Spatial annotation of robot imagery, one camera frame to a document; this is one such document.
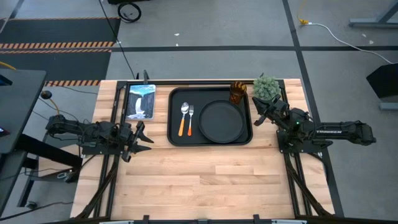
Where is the black round plate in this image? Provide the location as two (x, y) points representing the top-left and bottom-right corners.
(198, 100), (246, 144)

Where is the black hazard-striped floor mat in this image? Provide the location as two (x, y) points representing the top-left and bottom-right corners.
(0, 17), (121, 87)

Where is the grey desk leg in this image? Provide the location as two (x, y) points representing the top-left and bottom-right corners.
(348, 0), (398, 29)

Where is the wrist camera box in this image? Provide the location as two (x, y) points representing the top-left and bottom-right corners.
(119, 123), (133, 139)
(273, 99), (290, 114)

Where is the grey desk foot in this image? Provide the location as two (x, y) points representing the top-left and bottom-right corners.
(378, 101), (398, 111)

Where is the waterfall cover book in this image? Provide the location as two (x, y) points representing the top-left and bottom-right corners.
(126, 83), (156, 121)

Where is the orange-handled metal spoon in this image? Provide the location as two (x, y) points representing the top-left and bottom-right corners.
(178, 101), (190, 137)

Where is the white floor cable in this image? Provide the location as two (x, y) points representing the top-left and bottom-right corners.
(306, 21), (397, 65)

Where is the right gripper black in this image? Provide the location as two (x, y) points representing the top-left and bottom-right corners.
(251, 95), (290, 127)

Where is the yellow plug with yellow cable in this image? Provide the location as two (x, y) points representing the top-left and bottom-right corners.
(296, 0), (311, 26)

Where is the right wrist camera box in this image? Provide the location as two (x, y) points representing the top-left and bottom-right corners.
(273, 99), (290, 114)

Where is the coiled black cable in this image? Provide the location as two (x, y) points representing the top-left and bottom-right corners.
(117, 1), (142, 24)

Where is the black floor cabinet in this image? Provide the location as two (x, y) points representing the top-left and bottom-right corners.
(366, 62), (398, 100)

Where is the orange-handled metal fork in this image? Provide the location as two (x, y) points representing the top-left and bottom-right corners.
(187, 105), (195, 137)

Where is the black rectangular tray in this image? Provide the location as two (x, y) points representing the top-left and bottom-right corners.
(167, 86), (253, 147)

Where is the green potted plant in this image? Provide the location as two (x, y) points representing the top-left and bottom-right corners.
(252, 75), (281, 100)

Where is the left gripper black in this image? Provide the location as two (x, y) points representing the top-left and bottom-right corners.
(118, 121), (155, 162)

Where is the thin black cable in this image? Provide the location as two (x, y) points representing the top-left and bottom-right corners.
(98, 0), (138, 80)

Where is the amber ribbed glass cup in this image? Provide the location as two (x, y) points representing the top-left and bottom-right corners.
(229, 81), (248, 105)

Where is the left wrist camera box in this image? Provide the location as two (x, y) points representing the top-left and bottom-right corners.
(119, 123), (133, 139)

